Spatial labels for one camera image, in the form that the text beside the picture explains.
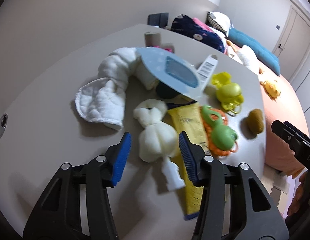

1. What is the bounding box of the brown round nut ball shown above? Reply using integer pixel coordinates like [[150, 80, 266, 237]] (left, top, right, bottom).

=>
[[246, 108, 264, 135]]

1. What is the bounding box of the green orange plastic toy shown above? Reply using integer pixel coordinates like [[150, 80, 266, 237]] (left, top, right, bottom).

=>
[[199, 105, 238, 157]]

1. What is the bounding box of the yellow plastic toy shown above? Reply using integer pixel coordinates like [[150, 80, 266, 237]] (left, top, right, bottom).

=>
[[211, 72, 244, 115]]

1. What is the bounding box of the yellow plastic wrapper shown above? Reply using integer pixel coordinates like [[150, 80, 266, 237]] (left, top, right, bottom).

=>
[[167, 102, 208, 220]]

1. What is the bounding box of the white barcode paper box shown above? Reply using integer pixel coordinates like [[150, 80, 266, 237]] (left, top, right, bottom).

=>
[[197, 54, 218, 91]]

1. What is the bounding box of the white cloth towel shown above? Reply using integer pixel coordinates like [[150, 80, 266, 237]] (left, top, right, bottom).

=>
[[75, 47, 156, 131]]

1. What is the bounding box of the light blue lidded cup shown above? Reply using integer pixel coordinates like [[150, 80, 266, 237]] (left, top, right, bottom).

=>
[[137, 47, 202, 101]]

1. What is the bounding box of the person right hand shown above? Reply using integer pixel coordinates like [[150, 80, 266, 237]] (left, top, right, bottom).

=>
[[288, 171, 307, 217]]

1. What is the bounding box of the orange covered bed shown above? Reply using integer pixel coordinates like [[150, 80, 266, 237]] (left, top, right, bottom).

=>
[[227, 40, 309, 178]]

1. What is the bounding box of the colourful foam floor mat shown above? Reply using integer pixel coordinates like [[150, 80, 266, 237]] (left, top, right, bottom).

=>
[[261, 165, 295, 218]]

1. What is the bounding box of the white wardrobe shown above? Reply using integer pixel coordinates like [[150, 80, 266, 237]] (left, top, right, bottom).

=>
[[292, 55, 310, 137]]

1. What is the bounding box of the yellow chick plush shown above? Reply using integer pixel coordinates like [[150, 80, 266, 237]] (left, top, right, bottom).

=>
[[260, 80, 281, 101]]

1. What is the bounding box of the teal long pillow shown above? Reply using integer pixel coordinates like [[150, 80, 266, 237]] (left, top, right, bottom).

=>
[[227, 28, 280, 76]]

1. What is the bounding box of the room door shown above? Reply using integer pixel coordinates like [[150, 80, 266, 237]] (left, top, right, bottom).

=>
[[273, 7, 310, 81]]

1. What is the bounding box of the white goose plush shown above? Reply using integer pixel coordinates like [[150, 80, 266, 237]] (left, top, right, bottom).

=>
[[226, 40, 260, 75]]

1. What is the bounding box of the checkered white pillow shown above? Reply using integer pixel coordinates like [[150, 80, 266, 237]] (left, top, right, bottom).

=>
[[206, 11, 233, 37]]

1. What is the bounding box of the pink garment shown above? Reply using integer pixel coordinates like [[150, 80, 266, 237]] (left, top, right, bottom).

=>
[[192, 17, 226, 38]]

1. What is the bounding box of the navy blue patterned blanket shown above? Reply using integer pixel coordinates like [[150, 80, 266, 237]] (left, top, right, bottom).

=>
[[170, 14, 225, 53]]

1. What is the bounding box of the grey cable grommet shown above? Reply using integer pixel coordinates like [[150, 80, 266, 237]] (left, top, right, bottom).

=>
[[0, 113, 8, 138]]

